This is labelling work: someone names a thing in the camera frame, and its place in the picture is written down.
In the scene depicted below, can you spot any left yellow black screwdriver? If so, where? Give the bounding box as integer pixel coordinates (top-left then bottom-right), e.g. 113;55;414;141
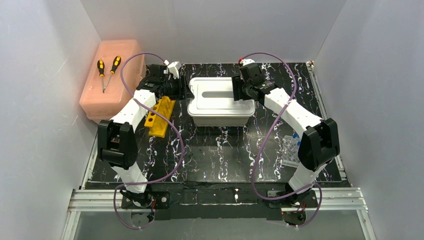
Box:
97;59;105;93

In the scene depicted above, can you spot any clear well plate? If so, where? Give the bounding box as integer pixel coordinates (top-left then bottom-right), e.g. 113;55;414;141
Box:
281;135;301;168

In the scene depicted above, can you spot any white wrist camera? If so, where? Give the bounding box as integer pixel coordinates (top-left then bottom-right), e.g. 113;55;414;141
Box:
166;61;182;79
238;58;256;67

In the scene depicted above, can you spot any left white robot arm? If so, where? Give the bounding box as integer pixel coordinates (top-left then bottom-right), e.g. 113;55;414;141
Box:
97;61;194;208

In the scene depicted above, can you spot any purple cable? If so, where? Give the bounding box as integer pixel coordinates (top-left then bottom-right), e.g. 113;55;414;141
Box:
112;52;185;231
241;51;323;229

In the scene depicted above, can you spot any white bin lid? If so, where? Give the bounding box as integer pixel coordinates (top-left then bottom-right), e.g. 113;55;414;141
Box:
187;77;256;117

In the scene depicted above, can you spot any yellow test tube rack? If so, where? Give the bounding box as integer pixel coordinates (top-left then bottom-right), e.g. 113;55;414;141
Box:
144;96;176;138

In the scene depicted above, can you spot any yellow black screwdriver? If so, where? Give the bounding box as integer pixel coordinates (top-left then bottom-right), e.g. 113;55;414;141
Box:
103;55;122;92
97;59;105;93

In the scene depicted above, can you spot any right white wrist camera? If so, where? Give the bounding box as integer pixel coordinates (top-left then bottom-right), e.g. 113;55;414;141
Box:
238;58;256;67

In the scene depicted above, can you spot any aluminium frame rail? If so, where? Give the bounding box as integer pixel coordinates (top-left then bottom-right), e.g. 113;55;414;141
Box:
61;61;377;240

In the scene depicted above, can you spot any beige plastic bin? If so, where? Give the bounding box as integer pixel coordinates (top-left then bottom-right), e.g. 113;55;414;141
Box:
192;116;250;127

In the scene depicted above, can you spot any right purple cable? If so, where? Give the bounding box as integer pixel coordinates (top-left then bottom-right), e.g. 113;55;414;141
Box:
241;51;323;229

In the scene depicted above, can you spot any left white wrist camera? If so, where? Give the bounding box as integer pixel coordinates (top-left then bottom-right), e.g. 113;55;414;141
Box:
166;61;182;79

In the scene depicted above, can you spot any pink plastic storage box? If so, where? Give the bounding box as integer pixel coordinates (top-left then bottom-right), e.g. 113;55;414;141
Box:
79;39;142;123

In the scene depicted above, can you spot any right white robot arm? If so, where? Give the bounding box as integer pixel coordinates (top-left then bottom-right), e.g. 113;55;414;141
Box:
231;59;340;201

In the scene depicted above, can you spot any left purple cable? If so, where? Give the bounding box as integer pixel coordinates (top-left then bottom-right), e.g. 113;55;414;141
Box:
112;52;185;231

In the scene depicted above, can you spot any right yellow black screwdriver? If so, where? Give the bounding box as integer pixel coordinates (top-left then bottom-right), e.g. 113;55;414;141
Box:
103;55;122;92

